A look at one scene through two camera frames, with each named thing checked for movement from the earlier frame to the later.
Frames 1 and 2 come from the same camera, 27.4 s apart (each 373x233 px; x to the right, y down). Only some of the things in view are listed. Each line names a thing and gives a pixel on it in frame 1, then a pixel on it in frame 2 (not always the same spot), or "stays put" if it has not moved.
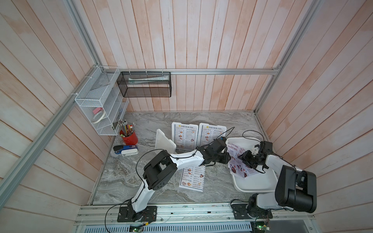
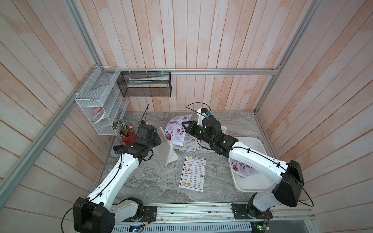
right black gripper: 245,157 -> 194,127
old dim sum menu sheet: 193,178 stays put
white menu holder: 163,142 stays put
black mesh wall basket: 145,84 stays put
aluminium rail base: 293,214 stays put
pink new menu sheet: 237,166 -> 175,132
